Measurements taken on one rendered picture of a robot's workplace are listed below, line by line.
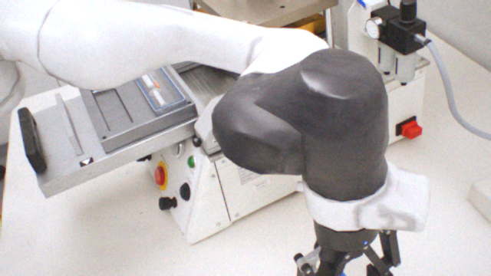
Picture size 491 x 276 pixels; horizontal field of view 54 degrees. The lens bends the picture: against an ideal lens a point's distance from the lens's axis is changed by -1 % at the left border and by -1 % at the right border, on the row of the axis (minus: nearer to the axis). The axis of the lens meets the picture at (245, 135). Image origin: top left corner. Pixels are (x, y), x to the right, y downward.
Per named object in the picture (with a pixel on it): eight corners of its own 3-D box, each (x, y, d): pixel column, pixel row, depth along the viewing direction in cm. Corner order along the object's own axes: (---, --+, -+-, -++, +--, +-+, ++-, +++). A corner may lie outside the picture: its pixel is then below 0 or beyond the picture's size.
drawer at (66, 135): (173, 77, 101) (163, 44, 96) (214, 130, 84) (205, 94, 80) (32, 132, 93) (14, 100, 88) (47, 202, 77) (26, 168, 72)
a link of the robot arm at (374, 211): (286, 163, 53) (291, 197, 56) (353, 241, 44) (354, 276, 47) (380, 120, 56) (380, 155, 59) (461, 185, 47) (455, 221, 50)
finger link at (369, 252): (339, 227, 60) (348, 220, 59) (370, 261, 67) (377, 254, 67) (358, 250, 57) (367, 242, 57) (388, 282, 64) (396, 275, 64)
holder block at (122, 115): (161, 66, 97) (158, 54, 95) (198, 114, 82) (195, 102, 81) (82, 96, 93) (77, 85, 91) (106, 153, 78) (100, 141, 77)
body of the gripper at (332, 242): (357, 170, 58) (358, 221, 64) (295, 199, 56) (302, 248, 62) (398, 210, 52) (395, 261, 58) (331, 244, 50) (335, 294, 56)
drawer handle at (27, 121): (36, 122, 89) (26, 104, 86) (47, 168, 78) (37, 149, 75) (25, 126, 88) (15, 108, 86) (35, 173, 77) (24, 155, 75)
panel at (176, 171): (140, 151, 112) (151, 77, 103) (185, 238, 90) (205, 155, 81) (131, 152, 111) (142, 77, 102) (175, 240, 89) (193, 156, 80)
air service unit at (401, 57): (375, 56, 87) (376, -23, 78) (433, 93, 76) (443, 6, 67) (351, 66, 86) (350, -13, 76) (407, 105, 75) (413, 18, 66)
